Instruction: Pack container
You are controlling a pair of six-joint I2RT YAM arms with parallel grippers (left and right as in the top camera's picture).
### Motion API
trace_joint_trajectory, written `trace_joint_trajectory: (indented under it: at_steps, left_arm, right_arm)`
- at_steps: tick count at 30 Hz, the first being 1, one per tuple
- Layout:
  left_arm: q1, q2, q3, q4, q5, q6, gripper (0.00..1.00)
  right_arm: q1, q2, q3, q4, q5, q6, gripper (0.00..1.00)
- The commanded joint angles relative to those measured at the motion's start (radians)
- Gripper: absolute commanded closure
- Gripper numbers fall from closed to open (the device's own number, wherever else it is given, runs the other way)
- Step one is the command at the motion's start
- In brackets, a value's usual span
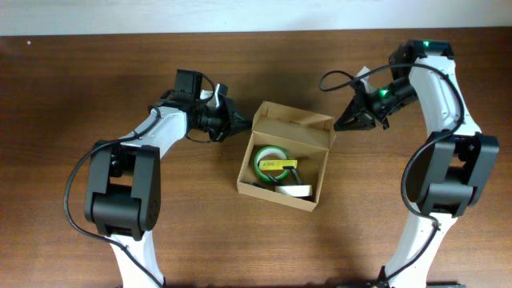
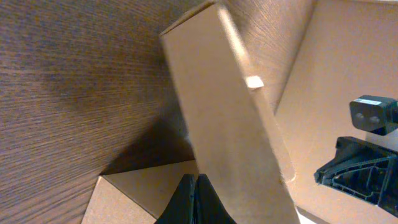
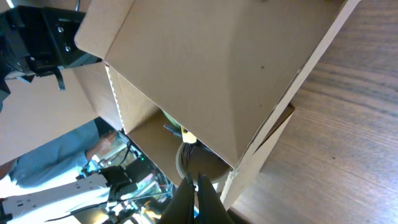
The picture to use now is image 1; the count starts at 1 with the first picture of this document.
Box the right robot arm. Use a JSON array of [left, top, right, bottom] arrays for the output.
[[334, 39, 499, 287]]

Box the green tape roll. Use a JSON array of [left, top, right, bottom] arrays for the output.
[[254, 145, 291, 182]]

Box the beige tape roll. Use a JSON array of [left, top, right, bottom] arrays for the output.
[[275, 185, 313, 198]]

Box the blue pen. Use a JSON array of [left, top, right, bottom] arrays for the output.
[[243, 182, 267, 190]]

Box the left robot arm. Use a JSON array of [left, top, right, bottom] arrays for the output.
[[84, 70, 251, 287]]

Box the cardboard box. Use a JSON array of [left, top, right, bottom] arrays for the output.
[[237, 102, 335, 211]]

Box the yellow highlighter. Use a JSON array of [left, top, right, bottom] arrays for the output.
[[258, 159, 298, 171]]

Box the black marker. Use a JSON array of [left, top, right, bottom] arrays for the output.
[[290, 167, 303, 186]]

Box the black pen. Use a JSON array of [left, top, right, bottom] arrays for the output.
[[267, 174, 282, 186]]

